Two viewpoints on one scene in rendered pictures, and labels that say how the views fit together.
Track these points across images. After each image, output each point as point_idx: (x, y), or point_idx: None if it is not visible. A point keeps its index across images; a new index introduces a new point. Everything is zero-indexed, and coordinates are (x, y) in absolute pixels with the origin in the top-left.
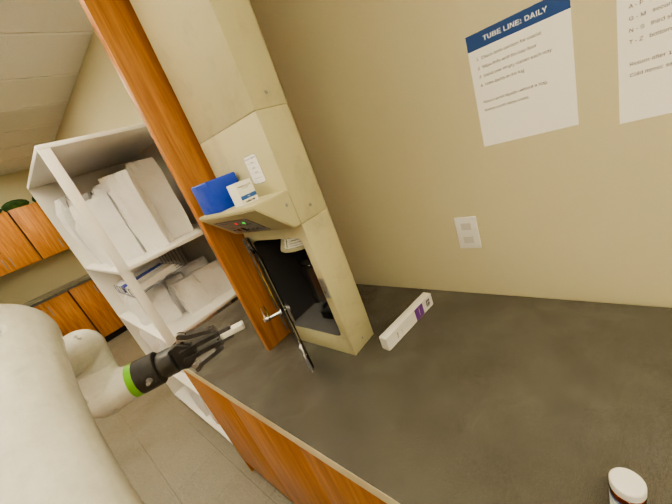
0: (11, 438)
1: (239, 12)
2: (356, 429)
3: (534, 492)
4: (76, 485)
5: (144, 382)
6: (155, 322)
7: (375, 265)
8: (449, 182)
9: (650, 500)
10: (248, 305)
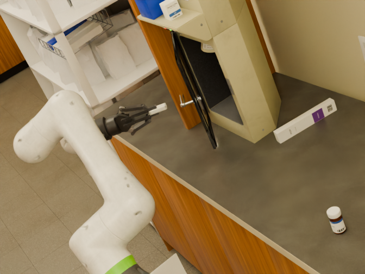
0: (88, 139)
1: None
2: (234, 188)
3: (308, 220)
4: (109, 155)
5: None
6: (83, 86)
7: (304, 60)
8: (352, 5)
9: (353, 226)
10: (172, 88)
